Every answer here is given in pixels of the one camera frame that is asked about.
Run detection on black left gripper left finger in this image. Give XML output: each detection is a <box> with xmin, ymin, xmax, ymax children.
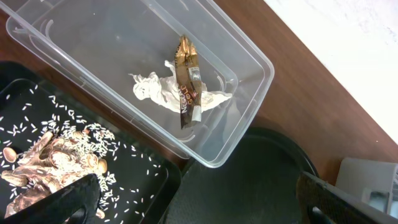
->
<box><xmin>1</xmin><ymin>174</ymin><xmax>101</xmax><ymax>224</ymax></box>

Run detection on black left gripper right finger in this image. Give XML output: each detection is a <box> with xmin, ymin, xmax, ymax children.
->
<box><xmin>296</xmin><ymin>172</ymin><xmax>389</xmax><ymax>224</ymax></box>

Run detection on food scraps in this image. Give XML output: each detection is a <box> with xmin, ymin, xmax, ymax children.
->
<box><xmin>1</xmin><ymin>131</ymin><xmax>108</xmax><ymax>223</ymax></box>

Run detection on white wrapper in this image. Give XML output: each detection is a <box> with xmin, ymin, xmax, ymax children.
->
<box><xmin>129</xmin><ymin>60</ymin><xmax>232</xmax><ymax>113</ymax></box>

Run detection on brown gold snack wrapper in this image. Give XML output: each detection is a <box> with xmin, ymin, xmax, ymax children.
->
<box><xmin>175</xmin><ymin>35</ymin><xmax>202</xmax><ymax>129</ymax></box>

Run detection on black round tray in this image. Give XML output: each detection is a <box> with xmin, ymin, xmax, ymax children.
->
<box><xmin>161</xmin><ymin>128</ymin><xmax>318</xmax><ymax>223</ymax></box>

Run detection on black rectangular tray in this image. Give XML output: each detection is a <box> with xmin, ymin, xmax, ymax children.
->
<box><xmin>1</xmin><ymin>61</ymin><xmax>181</xmax><ymax>223</ymax></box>

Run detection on clear plastic bin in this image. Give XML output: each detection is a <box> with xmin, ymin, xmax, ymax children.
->
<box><xmin>1</xmin><ymin>0</ymin><xmax>274</xmax><ymax>168</ymax></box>

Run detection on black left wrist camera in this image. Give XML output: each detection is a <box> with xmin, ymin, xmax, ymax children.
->
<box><xmin>336</xmin><ymin>157</ymin><xmax>397</xmax><ymax>218</ymax></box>

